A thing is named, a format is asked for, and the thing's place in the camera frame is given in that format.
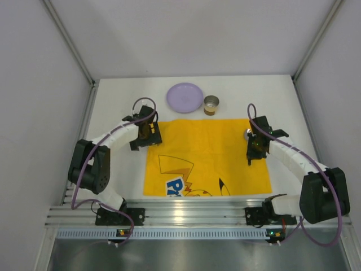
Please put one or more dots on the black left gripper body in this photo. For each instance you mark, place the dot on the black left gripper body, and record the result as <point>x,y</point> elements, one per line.
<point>154,137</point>

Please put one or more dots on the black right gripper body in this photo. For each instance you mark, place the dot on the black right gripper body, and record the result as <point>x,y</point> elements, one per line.
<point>252,151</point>

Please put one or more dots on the spoon with teal handle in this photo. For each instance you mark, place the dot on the spoon with teal handle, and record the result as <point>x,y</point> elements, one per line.
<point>248,134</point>

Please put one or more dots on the purple plastic plate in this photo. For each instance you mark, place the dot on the purple plastic plate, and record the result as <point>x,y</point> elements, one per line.
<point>184,97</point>

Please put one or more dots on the yellow cartoon print cloth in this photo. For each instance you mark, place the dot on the yellow cartoon print cloth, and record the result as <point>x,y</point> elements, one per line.
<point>204,158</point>

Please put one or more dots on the metal cup with brown base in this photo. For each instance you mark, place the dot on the metal cup with brown base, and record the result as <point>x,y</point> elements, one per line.
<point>211,104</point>

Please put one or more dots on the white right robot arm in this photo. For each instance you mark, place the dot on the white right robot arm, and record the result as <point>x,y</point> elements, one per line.
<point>323,194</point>

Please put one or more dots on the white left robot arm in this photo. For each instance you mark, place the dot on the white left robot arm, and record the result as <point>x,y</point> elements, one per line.
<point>90,167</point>

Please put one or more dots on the black right arm base bracket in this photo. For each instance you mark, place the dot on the black right arm base bracket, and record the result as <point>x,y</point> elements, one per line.
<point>257,217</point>

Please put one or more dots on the aluminium mounting rail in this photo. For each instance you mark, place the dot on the aluminium mounting rail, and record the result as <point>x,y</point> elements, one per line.
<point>186,212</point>

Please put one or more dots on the black left arm base bracket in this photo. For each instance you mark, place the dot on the black left arm base bracket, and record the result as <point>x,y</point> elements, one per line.
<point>109,218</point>

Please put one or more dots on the perforated grey cable duct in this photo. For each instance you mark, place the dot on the perforated grey cable duct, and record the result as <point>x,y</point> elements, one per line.
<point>170,233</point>

